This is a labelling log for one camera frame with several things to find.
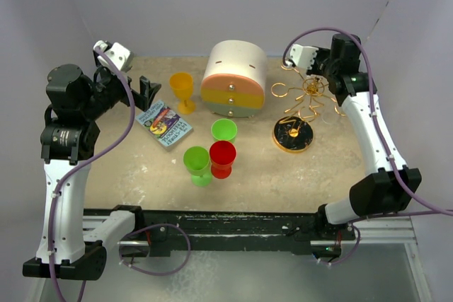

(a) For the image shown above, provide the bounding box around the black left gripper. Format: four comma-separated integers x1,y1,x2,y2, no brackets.
80,64,159,120

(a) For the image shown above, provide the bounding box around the clear ribbed flute glass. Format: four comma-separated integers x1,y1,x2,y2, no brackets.
321,111,341,125

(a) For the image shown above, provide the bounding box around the gold wine glass rack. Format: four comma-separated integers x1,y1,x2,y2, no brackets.
270,59,346,153

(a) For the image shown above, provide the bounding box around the green goblet front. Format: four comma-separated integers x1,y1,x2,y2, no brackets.
183,146,212,187

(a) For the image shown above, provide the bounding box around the green goblet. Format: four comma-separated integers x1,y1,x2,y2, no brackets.
211,118,238,143
183,146,212,187

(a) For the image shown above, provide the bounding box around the red plastic goblet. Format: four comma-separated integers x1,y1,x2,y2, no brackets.
209,141,237,180

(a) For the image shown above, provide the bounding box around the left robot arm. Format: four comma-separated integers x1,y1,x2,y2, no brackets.
22,40,160,281

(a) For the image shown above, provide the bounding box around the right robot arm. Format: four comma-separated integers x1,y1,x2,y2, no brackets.
311,33,422,239

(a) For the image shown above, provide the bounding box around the yellow plastic goblet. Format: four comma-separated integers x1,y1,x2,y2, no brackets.
169,72,196,115

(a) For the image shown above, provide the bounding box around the blue treehouse paperback book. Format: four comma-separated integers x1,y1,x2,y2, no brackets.
135,100,193,150

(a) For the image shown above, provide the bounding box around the green goblet near cabinet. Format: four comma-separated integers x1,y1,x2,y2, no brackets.
211,118,238,143

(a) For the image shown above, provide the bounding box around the white round drawer cabinet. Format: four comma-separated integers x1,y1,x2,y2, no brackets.
200,40,268,118

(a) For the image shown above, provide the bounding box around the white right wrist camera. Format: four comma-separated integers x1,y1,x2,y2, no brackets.
283,44,319,71

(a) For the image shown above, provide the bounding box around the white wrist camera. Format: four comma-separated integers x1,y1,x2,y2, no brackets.
93,40,134,72
283,44,319,71

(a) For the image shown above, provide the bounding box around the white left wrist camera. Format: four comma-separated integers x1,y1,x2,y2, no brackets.
93,40,134,72

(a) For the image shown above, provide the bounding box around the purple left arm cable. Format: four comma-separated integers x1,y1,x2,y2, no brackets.
47,49,137,302

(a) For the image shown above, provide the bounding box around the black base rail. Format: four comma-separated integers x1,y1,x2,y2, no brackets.
83,204,358,257

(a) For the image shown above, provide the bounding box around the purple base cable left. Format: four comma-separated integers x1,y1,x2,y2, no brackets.
118,223,193,276

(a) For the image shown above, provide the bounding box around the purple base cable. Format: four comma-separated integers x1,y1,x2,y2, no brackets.
118,223,193,276
316,223,362,267

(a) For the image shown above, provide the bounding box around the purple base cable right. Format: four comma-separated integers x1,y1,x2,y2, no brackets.
316,223,362,267

